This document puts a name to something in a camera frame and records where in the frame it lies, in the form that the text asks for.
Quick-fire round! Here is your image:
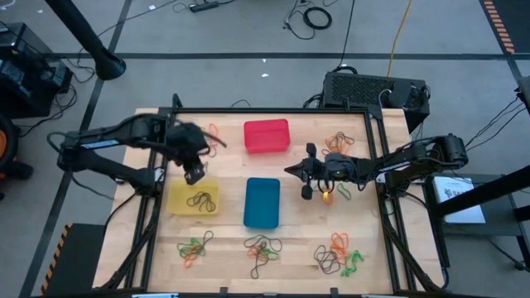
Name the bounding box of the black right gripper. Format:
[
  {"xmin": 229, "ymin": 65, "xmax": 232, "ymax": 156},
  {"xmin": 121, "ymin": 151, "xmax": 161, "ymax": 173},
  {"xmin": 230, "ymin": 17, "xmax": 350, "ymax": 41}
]
[{"xmin": 283, "ymin": 142, "xmax": 358, "ymax": 201}]

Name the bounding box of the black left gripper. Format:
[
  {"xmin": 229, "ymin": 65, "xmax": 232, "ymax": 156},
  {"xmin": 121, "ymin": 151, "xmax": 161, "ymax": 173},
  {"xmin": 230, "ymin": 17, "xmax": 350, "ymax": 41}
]
[{"xmin": 165, "ymin": 121, "xmax": 229, "ymax": 186}]

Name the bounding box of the blue plastic basket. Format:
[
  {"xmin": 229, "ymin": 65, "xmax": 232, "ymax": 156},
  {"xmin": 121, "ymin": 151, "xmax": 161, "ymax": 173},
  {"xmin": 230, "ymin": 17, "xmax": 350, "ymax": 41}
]
[{"xmin": 243, "ymin": 176, "xmax": 282, "ymax": 230}]

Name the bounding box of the rubber band pile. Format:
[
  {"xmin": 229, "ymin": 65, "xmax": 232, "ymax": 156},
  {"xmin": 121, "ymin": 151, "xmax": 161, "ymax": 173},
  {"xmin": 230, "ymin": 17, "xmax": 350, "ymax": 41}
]
[
  {"xmin": 185, "ymin": 190, "xmax": 218, "ymax": 214},
  {"xmin": 312, "ymin": 243, "xmax": 342, "ymax": 276}
]

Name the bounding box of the red plastic basket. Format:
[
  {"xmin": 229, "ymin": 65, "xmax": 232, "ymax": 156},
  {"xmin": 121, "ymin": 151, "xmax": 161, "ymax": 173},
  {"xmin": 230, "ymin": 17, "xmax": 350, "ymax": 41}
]
[{"xmin": 243, "ymin": 118, "xmax": 292, "ymax": 155}]

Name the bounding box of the yellow plastic basket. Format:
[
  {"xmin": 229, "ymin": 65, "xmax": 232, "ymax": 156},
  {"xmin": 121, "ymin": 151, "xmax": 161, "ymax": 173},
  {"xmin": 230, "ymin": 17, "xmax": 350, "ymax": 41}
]
[{"xmin": 166, "ymin": 178, "xmax": 221, "ymax": 217}]

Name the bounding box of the black computer case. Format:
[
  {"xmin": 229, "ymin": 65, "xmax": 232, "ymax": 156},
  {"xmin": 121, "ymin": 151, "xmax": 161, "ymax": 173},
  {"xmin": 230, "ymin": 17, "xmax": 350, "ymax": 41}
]
[{"xmin": 320, "ymin": 70, "xmax": 431, "ymax": 134}]

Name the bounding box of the black power strip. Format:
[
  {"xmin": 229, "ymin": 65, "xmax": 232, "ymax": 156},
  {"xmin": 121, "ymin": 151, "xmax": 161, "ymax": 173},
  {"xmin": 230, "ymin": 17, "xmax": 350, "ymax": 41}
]
[{"xmin": 188, "ymin": 0, "xmax": 221, "ymax": 13}]

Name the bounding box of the white printed paper sheet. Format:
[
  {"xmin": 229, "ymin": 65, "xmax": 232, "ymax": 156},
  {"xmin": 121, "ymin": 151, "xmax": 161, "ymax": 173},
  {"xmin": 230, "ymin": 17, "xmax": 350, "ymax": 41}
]
[{"xmin": 431, "ymin": 175, "xmax": 487, "ymax": 225}]

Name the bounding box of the black pole stand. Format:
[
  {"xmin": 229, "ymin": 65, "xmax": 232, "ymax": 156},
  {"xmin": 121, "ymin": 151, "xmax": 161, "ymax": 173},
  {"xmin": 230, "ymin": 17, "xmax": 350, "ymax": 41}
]
[{"xmin": 43, "ymin": 0, "xmax": 128, "ymax": 82}]

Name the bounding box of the black hazard striped mat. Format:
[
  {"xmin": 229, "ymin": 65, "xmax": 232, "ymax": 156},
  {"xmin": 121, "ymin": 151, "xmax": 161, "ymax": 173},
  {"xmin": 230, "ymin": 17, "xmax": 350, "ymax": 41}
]
[
  {"xmin": 481, "ymin": 0, "xmax": 530, "ymax": 55},
  {"xmin": 40, "ymin": 223, "xmax": 108, "ymax": 296}
]

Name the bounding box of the black metal stand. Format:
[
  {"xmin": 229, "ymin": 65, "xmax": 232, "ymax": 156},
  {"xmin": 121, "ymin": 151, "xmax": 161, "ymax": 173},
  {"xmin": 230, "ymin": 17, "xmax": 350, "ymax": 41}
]
[{"xmin": 422, "ymin": 164, "xmax": 530, "ymax": 272}]

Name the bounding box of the black equipment cart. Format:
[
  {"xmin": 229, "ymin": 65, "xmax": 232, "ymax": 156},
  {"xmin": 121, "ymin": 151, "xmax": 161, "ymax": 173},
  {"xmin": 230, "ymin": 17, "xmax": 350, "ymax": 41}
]
[{"xmin": 0, "ymin": 21, "xmax": 75, "ymax": 121}]

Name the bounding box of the black metal table frame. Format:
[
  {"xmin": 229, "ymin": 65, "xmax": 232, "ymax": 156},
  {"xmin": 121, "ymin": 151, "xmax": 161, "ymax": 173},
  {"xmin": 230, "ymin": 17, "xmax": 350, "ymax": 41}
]
[{"xmin": 99, "ymin": 93, "xmax": 451, "ymax": 296}]

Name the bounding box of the black power cable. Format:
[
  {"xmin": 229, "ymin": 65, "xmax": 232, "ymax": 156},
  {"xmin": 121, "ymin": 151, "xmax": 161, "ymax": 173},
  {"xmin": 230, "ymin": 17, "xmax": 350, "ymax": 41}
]
[{"xmin": 333, "ymin": 0, "xmax": 357, "ymax": 75}]

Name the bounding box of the coiled black cable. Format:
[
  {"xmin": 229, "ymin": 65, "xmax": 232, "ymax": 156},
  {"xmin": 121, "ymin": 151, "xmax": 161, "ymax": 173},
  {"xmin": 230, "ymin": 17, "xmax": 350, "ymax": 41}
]
[{"xmin": 282, "ymin": 5, "xmax": 334, "ymax": 41}]

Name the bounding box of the yellow cable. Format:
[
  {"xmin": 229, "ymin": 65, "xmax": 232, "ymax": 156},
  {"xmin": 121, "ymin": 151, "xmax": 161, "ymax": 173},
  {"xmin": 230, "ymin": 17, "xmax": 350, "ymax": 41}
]
[{"xmin": 386, "ymin": 0, "xmax": 414, "ymax": 79}]

